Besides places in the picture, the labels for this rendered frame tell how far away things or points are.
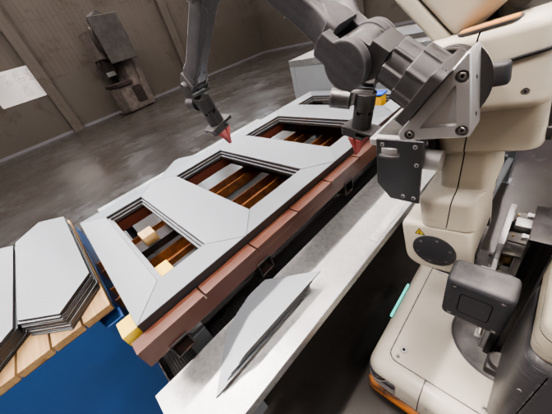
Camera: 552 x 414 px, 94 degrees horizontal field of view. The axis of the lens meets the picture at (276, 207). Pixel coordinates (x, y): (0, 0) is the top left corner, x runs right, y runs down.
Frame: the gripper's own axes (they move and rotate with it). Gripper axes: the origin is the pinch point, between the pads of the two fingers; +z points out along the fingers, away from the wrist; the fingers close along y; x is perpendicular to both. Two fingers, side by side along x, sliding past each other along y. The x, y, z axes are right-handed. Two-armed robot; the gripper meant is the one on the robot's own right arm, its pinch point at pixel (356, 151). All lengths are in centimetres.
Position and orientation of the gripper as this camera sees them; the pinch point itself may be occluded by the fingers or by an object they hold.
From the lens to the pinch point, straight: 92.0
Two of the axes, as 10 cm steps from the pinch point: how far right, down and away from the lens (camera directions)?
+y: 7.4, 4.3, -5.2
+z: 0.9, 7.0, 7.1
